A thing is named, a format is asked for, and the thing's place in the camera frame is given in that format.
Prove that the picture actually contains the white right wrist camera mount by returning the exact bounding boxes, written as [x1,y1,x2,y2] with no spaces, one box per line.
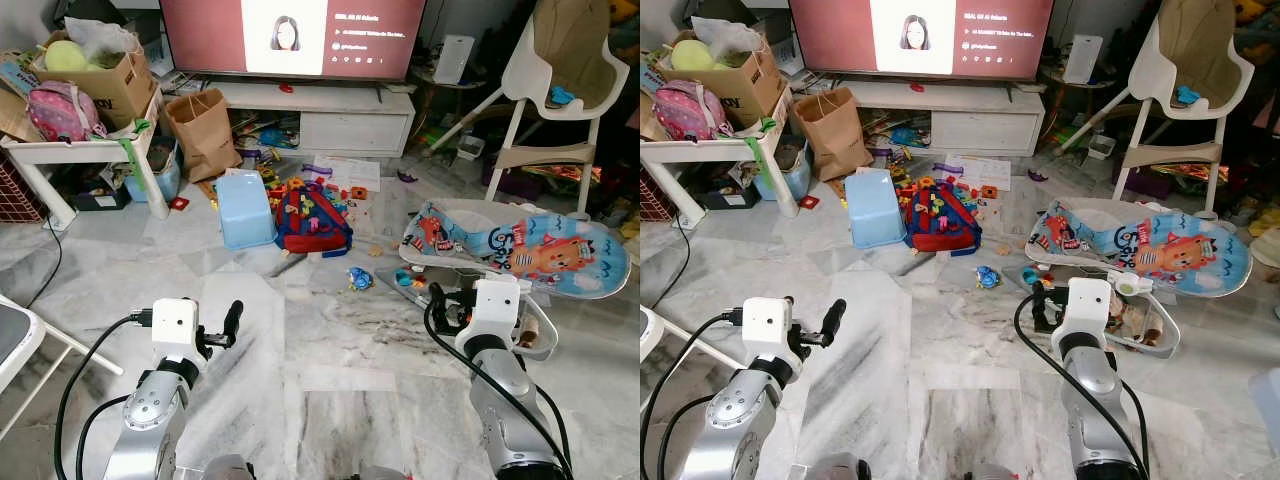
[1063,278,1116,341]
[472,278,523,346]

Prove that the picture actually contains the thin black floor cable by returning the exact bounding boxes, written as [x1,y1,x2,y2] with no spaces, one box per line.
[25,215,64,311]
[655,215,693,306]

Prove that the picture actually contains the clear plastic tray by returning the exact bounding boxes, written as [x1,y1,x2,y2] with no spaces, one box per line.
[1020,262,1181,359]
[395,265,561,361]

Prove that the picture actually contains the light blue plastic stool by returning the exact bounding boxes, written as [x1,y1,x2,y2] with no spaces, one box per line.
[215,170,279,251]
[845,168,909,249]

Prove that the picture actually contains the white box speaker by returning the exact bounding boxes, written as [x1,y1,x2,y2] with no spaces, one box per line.
[433,35,476,86]
[1062,35,1104,85]

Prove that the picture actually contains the clear plastic bag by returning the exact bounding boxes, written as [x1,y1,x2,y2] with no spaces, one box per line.
[690,15,766,59]
[65,15,143,61]

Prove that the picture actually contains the white folding chair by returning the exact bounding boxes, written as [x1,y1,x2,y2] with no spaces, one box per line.
[640,305,746,386]
[0,295,126,441]

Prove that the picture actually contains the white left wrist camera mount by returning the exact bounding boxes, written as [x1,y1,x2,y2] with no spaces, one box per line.
[742,297,794,363]
[150,298,201,363]

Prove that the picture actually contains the white television cabinet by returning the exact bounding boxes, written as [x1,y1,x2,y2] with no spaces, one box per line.
[175,80,417,159]
[800,80,1046,159]

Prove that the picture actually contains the dark red woven basket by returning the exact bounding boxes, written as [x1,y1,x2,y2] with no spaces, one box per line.
[0,150,48,223]
[640,165,673,223]

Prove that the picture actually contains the pink child backpack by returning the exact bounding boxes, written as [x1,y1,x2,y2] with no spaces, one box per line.
[652,80,733,141]
[27,82,107,143]

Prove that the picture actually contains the brown paper bag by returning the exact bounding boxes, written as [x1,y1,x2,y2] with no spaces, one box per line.
[793,86,863,181]
[163,88,244,184]

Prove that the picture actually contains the yellow green plush ball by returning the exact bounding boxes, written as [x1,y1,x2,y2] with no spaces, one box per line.
[44,40,91,73]
[670,40,716,71]

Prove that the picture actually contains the flat screen television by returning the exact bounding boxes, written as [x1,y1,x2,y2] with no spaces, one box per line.
[158,0,428,83]
[788,0,1056,83]

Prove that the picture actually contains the blue plastic bucket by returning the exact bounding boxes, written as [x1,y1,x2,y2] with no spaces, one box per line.
[755,140,813,201]
[125,140,183,203]

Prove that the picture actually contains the brown cardboard box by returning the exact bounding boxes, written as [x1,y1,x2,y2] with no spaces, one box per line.
[655,35,791,126]
[30,35,158,129]

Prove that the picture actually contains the white paper sheets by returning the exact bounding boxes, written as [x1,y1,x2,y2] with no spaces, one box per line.
[318,155,383,194]
[945,155,1013,191]

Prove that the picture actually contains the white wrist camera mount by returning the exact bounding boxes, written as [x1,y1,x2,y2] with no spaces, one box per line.
[472,278,523,346]
[742,297,794,363]
[150,298,201,363]
[1063,278,1116,341]

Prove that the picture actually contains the white low table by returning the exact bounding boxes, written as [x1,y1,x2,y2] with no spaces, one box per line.
[640,95,801,229]
[0,92,171,231]

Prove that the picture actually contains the cartoon print baby bouncer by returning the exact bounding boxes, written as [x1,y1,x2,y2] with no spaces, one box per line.
[1025,198,1253,298]
[400,200,633,299]

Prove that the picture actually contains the white baby high chair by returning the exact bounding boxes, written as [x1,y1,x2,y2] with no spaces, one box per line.
[455,0,634,216]
[1060,0,1256,221]

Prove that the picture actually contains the red and blue backpack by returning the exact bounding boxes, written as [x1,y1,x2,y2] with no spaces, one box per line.
[900,180,983,256]
[274,180,354,259]

